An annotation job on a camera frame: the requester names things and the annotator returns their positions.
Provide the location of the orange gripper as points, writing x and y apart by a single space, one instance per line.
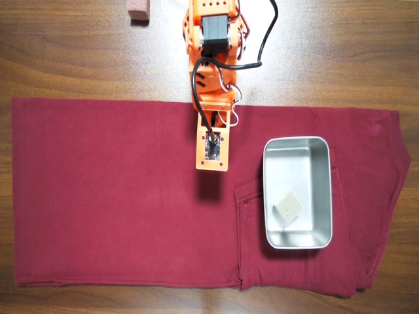
216 120

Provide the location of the beige cube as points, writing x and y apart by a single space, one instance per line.
289 207

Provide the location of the pink sponge block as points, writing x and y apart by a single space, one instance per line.
139 11

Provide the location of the dark red cloth garment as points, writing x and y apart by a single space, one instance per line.
131 189

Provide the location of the rectangular metal tray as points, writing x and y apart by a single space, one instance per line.
317 170

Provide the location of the orange camera mount with board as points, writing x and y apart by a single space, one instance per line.
203 153

